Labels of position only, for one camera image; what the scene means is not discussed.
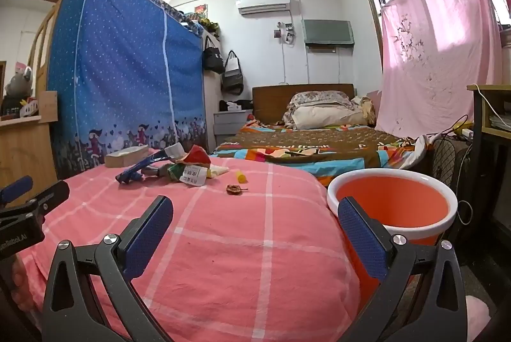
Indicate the yellow bottle cap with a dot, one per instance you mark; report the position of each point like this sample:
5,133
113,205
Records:
240,177

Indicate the wooden side cabinet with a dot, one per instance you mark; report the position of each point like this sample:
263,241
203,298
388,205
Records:
24,150

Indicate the white bedside cabinet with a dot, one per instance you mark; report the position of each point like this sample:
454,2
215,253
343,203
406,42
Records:
229,122

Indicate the beige cardboard box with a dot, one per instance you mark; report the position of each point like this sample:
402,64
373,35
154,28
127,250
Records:
125,157

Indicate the pink checked blanket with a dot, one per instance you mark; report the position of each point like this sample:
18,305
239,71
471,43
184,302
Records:
239,246

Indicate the pink floral hanging sheet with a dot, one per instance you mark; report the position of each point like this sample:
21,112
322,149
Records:
431,46

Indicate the white labelled packet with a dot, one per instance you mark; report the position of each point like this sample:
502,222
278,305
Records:
193,177

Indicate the orange plastic bucket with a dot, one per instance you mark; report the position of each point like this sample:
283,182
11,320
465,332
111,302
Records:
399,202

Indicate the beige pillows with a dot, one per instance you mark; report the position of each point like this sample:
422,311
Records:
323,116

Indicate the floral pillow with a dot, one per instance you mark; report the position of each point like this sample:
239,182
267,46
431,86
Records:
319,98

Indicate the black and white clothes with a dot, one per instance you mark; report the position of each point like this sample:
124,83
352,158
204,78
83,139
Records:
239,104

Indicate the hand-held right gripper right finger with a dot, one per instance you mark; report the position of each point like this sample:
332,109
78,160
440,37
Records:
361,238

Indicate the grey plush toy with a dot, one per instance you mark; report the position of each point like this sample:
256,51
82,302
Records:
18,86

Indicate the wooden desk shelf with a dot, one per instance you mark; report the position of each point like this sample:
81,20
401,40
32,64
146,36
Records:
485,106

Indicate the yellow crumpled cloth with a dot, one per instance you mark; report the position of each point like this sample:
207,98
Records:
365,108

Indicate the blue dotted wardrobe cover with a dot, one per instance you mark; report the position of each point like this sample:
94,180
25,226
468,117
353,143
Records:
119,66

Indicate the red yellow green wrapper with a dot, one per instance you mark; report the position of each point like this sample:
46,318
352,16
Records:
197,157

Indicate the black hanging bag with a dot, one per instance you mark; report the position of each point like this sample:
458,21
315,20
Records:
213,58

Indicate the green snack wrapper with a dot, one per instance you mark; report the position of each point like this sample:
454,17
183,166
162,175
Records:
174,171

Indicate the cream snack packet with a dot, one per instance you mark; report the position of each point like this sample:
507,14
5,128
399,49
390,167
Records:
217,169

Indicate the green cloth covered wall unit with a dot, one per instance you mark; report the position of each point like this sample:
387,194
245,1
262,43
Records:
327,31

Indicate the folded clothes pile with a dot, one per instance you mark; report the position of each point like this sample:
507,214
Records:
207,24

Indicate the grey hanging bag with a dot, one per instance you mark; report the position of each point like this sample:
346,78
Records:
232,78

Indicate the wooden bed headboard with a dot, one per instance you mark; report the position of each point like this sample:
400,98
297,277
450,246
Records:
271,98

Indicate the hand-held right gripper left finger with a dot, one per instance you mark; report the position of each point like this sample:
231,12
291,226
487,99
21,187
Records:
149,230

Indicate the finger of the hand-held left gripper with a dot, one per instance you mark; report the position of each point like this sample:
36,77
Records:
48,193
16,187

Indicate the stack of papers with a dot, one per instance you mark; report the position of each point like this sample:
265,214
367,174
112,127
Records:
501,122

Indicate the brown nut shell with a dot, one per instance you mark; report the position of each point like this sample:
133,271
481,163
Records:
232,189

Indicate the pink fluffy cloth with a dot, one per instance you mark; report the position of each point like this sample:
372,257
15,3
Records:
477,316

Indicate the white air conditioner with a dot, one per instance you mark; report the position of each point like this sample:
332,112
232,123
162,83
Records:
263,2

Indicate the colourful patterned bedsheet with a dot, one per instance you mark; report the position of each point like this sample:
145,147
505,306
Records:
319,142

